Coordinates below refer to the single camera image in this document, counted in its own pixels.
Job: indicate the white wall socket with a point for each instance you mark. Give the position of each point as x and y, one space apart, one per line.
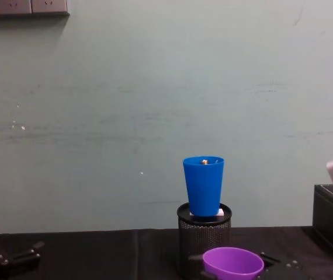
13 6
49 6

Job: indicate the blue plastic cup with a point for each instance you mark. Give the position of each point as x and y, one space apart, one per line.
204 189

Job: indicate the black leather box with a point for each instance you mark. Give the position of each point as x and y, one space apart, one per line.
331 227

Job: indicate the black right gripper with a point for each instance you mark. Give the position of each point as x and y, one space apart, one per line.
286 271

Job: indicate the purple plastic cup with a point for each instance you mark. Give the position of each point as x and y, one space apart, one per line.
230 261

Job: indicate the small brass piece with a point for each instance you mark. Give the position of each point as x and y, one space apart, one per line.
204 161

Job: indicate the black mesh pen holder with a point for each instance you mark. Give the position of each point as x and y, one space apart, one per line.
195 236

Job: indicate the black table cloth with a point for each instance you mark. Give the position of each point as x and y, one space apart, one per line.
102 253

